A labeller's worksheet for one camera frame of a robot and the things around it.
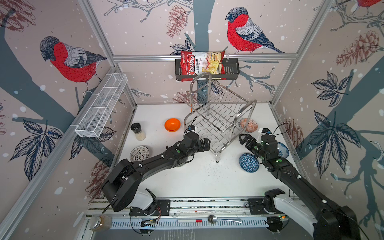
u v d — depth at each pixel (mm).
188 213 728
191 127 761
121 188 419
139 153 917
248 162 878
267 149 627
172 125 1033
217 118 1070
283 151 920
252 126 1037
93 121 712
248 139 744
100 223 621
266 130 744
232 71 949
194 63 878
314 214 452
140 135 978
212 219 688
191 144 647
